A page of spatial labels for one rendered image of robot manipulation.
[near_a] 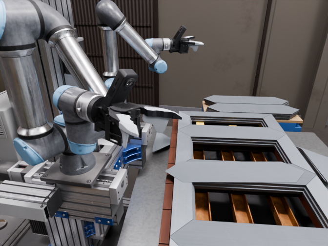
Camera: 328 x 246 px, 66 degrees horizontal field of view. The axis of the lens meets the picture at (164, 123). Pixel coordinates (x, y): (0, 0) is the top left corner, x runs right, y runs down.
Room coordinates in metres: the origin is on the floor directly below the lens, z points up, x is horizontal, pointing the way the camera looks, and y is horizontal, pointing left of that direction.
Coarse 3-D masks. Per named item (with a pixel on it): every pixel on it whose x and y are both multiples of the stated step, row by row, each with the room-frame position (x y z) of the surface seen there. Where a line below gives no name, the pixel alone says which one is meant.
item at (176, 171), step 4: (176, 164) 1.14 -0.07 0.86; (180, 164) 1.14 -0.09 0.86; (172, 168) 1.11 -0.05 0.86; (176, 168) 1.11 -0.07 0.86; (180, 168) 1.11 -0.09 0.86; (172, 172) 1.07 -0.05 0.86; (176, 172) 1.07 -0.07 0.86; (180, 172) 1.07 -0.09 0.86; (176, 176) 1.04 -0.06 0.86; (180, 176) 1.04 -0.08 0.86; (180, 180) 1.01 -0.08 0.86
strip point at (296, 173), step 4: (284, 164) 1.14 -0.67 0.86; (288, 164) 1.14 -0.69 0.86; (288, 168) 1.11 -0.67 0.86; (292, 168) 1.11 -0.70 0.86; (296, 168) 1.11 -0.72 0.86; (288, 172) 1.07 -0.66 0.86; (292, 172) 1.07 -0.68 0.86; (296, 172) 1.07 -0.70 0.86; (300, 172) 1.07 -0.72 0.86; (304, 172) 1.07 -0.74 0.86; (292, 176) 1.04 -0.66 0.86; (296, 176) 1.04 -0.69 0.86; (300, 176) 1.04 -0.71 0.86; (296, 180) 1.01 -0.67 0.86
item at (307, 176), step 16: (192, 144) 1.41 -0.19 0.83; (224, 144) 1.43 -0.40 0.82; (240, 144) 1.42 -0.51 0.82; (256, 144) 1.41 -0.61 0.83; (272, 144) 1.41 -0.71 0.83; (192, 160) 1.19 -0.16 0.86; (208, 160) 1.19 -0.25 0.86; (288, 160) 1.20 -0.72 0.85; (304, 176) 1.04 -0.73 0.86; (192, 192) 0.94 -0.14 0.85; (272, 192) 0.97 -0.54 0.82; (288, 192) 0.97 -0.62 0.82; (304, 192) 0.96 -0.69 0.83; (320, 208) 0.82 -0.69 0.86; (320, 224) 0.77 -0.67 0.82
